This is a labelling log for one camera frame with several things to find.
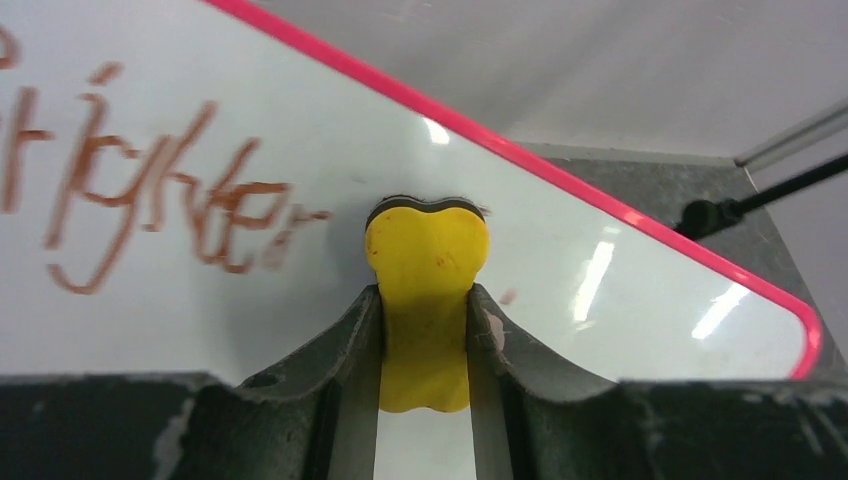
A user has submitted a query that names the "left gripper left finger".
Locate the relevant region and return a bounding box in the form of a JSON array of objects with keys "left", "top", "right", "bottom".
[{"left": 1, "top": 285, "right": 382, "bottom": 479}]

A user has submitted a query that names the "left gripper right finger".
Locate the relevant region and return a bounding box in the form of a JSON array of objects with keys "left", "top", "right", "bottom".
[{"left": 466, "top": 284, "right": 847, "bottom": 479}]

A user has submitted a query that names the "yellow bone-shaped eraser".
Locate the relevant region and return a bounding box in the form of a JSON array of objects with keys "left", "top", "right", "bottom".
[{"left": 364, "top": 195, "right": 490, "bottom": 413}]

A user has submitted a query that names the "pink framed whiteboard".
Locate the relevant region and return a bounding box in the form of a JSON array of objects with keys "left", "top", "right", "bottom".
[{"left": 1, "top": 1, "right": 821, "bottom": 479}]

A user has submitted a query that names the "black microphone tripod stand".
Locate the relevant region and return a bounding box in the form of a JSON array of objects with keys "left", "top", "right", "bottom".
[{"left": 673, "top": 154, "right": 847, "bottom": 241}]

